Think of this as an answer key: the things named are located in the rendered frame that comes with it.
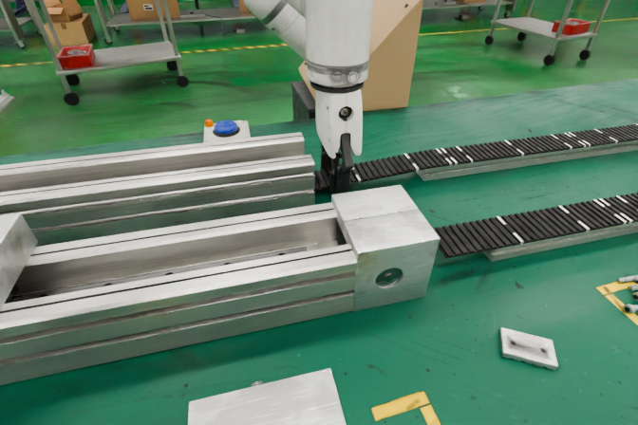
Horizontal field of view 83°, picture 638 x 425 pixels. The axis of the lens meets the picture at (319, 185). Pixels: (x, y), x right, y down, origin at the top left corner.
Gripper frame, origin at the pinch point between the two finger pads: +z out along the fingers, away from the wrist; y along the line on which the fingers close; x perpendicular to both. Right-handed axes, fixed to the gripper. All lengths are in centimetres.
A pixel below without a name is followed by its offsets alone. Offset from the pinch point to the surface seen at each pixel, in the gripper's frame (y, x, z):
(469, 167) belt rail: -1.3, -24.4, 1.9
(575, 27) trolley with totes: 262, -319, 49
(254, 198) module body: -3.9, 13.3, 0.0
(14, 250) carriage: -17.0, 36.4, -7.8
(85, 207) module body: -4.9, 34.8, -3.3
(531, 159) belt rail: -1.7, -36.7, 1.9
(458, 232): -18.1, -11.5, -0.5
